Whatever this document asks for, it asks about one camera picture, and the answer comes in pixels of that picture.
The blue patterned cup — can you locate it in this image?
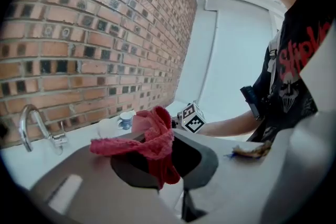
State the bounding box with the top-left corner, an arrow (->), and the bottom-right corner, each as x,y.
117,112 -> 135,131

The red cloth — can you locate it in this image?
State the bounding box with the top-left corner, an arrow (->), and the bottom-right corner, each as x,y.
89,105 -> 182,191

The person's black printed t-shirt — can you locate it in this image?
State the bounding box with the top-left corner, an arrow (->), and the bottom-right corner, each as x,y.
246,0 -> 336,143

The white cup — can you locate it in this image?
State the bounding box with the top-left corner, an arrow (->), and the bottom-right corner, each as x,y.
97,118 -> 119,139

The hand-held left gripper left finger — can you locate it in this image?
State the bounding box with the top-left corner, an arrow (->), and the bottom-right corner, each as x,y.
28,131 -> 190,224

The black clip-on device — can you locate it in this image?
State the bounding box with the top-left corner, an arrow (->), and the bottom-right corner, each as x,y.
239,85 -> 264,122

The white shoulder strap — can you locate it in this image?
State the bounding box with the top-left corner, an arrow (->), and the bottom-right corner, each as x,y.
266,31 -> 281,74

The chrome faucet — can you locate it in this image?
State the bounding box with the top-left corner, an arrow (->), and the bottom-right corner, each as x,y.
18,104 -> 69,156

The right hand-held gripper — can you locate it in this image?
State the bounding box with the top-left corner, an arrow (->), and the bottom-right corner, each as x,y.
170,102 -> 206,134

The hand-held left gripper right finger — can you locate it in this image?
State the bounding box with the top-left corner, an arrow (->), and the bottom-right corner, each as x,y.
172,109 -> 336,224

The person's right forearm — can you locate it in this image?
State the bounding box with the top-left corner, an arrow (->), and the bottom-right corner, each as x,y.
198,109 -> 261,138

